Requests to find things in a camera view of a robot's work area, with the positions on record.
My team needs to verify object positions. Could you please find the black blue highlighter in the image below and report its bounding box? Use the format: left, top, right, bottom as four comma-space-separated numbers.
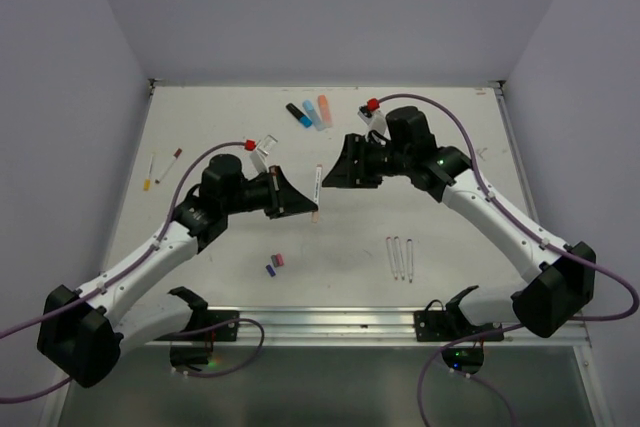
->
285, 103, 312, 128

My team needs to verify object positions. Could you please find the aluminium mounting rail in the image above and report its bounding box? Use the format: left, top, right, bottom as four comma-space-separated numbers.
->
111, 296, 587, 354

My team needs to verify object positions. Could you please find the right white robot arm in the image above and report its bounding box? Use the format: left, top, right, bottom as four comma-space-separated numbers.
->
322, 106, 596, 340

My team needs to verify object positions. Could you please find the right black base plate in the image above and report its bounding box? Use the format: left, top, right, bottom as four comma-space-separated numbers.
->
413, 309, 504, 342

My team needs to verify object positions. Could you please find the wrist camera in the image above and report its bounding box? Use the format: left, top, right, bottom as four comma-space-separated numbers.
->
358, 98, 387, 141
249, 135, 278, 173

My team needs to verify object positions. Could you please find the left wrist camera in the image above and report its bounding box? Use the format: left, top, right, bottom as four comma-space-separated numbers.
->
249, 135, 278, 173

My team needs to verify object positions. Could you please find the light blue highlighter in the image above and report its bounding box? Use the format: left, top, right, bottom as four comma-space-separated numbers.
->
302, 100, 325, 131

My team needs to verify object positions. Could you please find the orange highlighter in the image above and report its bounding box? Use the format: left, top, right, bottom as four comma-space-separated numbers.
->
317, 95, 333, 128

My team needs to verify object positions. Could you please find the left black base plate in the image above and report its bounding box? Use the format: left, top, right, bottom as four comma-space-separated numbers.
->
158, 310, 240, 343

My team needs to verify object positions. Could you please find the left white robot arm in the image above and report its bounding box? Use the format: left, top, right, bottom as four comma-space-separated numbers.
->
37, 154, 318, 388

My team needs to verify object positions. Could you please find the blue pen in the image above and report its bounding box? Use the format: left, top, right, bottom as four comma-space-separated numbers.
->
406, 238, 414, 283

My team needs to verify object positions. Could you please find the pink pen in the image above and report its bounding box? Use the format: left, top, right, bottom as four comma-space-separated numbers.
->
385, 237, 398, 281

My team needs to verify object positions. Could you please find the peach capped pen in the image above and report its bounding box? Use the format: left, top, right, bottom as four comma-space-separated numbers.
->
311, 164, 323, 224

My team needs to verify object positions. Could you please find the yellow capped pen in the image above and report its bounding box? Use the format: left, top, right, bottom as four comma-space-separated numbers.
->
143, 152, 155, 192

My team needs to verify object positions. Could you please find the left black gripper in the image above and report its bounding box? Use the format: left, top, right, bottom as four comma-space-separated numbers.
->
222, 164, 317, 219

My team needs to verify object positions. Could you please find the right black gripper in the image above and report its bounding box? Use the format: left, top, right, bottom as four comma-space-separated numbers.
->
322, 131, 413, 187

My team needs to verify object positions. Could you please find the grey pen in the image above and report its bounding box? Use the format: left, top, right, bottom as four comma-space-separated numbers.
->
393, 236, 405, 280

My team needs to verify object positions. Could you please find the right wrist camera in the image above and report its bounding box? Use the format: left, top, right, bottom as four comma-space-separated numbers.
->
358, 98, 387, 141

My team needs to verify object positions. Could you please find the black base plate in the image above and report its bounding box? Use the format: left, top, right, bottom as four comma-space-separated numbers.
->
158, 310, 240, 343
413, 309, 504, 342

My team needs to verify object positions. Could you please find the brown capped pen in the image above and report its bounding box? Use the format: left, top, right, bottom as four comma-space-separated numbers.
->
154, 148, 182, 185

